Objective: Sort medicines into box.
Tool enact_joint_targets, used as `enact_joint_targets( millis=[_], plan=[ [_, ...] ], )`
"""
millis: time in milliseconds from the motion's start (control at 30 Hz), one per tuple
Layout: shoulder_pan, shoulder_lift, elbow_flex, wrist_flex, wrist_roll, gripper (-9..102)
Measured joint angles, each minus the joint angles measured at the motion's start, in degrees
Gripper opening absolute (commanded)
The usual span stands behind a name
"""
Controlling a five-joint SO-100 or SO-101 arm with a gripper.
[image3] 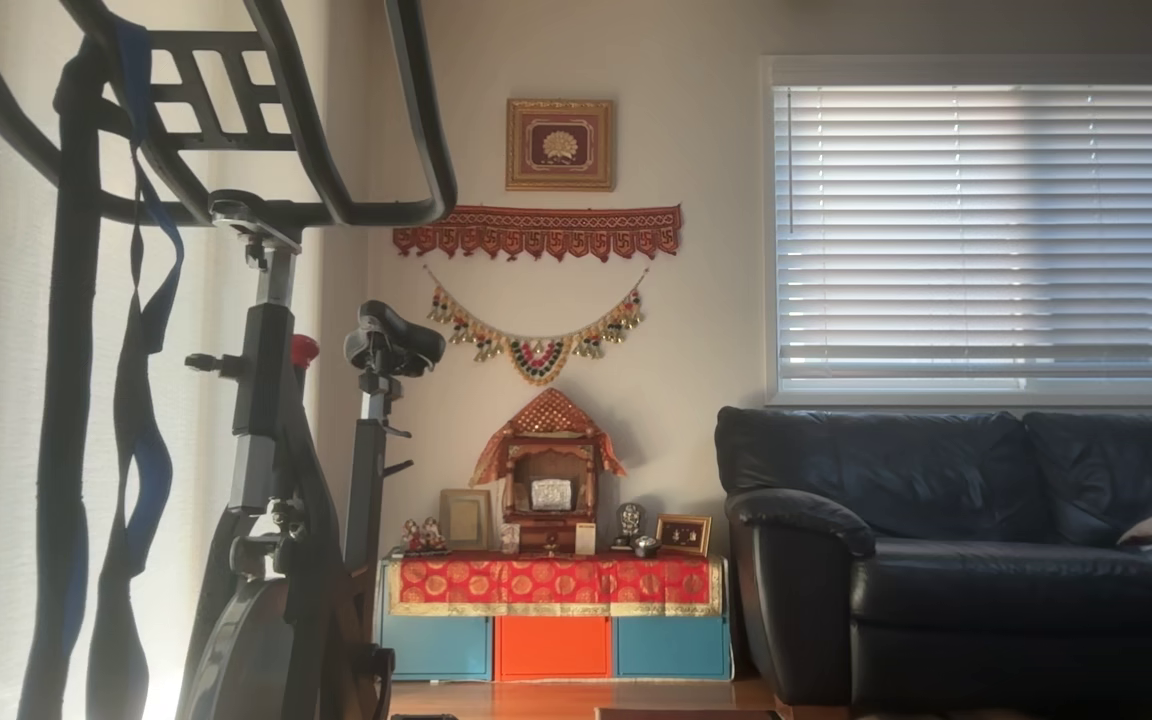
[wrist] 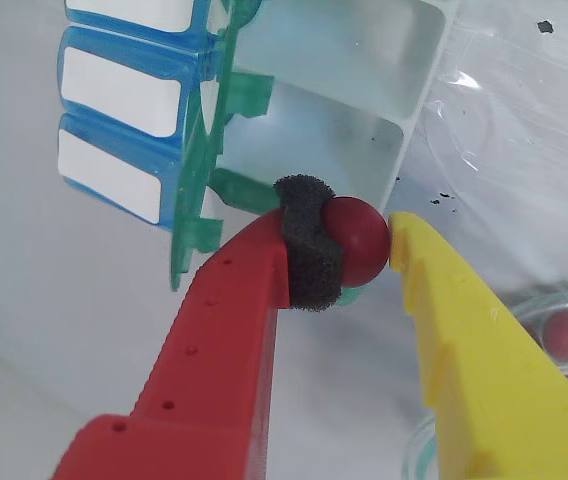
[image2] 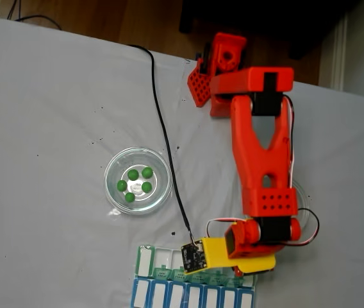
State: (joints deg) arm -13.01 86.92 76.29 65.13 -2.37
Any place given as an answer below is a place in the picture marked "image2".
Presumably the clear glass bowl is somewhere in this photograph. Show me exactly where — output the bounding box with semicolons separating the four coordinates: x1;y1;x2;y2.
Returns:
292;179;310;222
103;146;174;216

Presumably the dark wooden furniture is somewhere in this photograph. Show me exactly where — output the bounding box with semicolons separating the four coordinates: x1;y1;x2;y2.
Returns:
178;0;362;60

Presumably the red white servo wire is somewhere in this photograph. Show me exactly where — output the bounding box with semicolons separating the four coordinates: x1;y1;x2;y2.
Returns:
281;94;299;190
205;218;238;240

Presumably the black looped servo wire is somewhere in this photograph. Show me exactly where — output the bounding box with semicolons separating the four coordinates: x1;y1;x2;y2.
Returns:
276;207;320;248

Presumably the weekly pill organizer box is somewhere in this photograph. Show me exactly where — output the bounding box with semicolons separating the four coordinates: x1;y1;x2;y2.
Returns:
130;244;260;308

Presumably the thin black floor cable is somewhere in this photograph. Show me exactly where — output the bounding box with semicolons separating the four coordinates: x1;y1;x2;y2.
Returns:
14;14;63;31

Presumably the black camera cable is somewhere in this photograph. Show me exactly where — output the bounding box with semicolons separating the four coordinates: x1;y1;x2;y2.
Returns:
126;44;195;244

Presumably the black camera circuit board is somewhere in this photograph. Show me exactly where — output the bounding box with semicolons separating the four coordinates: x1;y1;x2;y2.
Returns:
181;242;208;274

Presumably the red perforated mount plate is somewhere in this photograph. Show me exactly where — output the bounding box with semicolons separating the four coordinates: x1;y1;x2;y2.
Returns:
186;59;217;108

